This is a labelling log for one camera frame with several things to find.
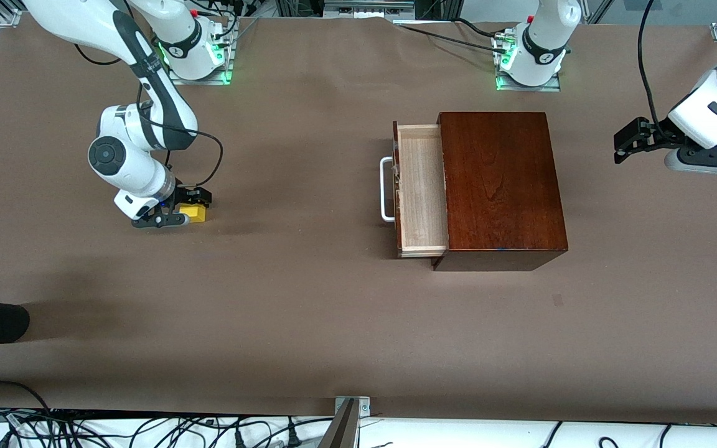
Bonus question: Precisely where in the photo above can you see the dark wooden drawer cabinet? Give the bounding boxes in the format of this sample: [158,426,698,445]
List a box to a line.
[431,112,569,272]

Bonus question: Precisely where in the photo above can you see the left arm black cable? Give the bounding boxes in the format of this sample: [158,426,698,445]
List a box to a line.
[639,0,670,134]

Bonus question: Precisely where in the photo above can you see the wooden drawer with white handle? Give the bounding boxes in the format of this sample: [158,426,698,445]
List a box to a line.
[380,121,449,258]

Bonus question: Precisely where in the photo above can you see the black cable with metal plug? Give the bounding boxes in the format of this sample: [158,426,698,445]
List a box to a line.
[136,81,223,189]

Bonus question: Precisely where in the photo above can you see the small metal corner bracket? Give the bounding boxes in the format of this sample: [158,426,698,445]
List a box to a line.
[335,396,372,416]

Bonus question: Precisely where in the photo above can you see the looping black arm cable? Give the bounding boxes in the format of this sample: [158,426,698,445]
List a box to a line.
[74,44,124,66]

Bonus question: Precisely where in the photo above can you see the long black base cable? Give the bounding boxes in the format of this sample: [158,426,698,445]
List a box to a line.
[393,22,508,54]

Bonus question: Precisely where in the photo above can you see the grey metal rack unit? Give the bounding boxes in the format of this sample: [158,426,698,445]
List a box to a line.
[323,0,416,19]

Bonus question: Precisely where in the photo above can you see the dark camera support bar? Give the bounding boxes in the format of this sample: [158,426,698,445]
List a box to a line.
[318,398,359,448]

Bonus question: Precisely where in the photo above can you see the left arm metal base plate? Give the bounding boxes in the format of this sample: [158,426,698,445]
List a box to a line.
[494,31,563,93]

